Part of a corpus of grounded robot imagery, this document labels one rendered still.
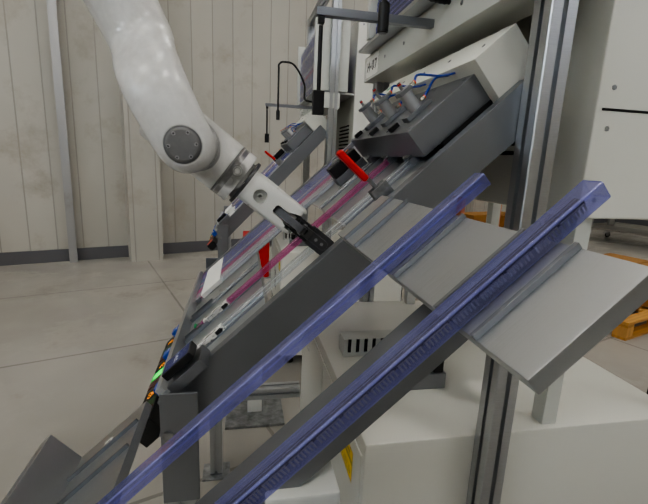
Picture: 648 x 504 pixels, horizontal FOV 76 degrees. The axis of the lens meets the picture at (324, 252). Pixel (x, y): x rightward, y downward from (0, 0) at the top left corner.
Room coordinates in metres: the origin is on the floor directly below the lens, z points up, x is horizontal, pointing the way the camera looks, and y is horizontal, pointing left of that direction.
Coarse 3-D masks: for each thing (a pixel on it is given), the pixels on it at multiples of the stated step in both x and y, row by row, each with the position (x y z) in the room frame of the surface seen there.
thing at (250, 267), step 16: (256, 256) 0.95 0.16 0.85; (240, 272) 0.93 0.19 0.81; (224, 288) 0.91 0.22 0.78; (256, 288) 0.73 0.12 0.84; (208, 304) 0.85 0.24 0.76; (240, 304) 0.72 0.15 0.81; (256, 304) 0.65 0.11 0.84; (192, 320) 0.84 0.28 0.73; (240, 320) 0.64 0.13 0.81; (192, 336) 0.74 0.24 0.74; (224, 336) 0.63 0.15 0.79
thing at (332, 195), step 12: (432, 156) 0.68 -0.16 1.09; (372, 168) 0.89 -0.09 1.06; (384, 168) 0.81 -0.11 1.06; (396, 168) 0.76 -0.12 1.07; (408, 168) 0.70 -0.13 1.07; (348, 180) 0.95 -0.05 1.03; (360, 180) 0.88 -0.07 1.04; (396, 180) 0.70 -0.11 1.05; (336, 192) 0.93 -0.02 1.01; (360, 192) 0.80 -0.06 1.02; (312, 204) 1.04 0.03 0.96; (324, 204) 0.92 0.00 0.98; (348, 204) 0.78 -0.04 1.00; (336, 216) 0.77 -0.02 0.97
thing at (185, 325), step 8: (200, 272) 1.19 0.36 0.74; (200, 280) 1.13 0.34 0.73; (192, 296) 0.97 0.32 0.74; (192, 304) 0.93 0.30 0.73; (184, 312) 0.87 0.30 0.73; (192, 312) 0.89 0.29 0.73; (184, 320) 0.82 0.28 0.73; (184, 328) 0.79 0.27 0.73; (176, 336) 0.74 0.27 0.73; (184, 336) 0.76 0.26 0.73; (176, 344) 0.71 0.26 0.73; (184, 344) 0.73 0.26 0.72; (176, 352) 0.68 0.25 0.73; (168, 360) 0.64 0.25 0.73; (160, 376) 0.60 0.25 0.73; (160, 384) 0.57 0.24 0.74; (160, 392) 0.56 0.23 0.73
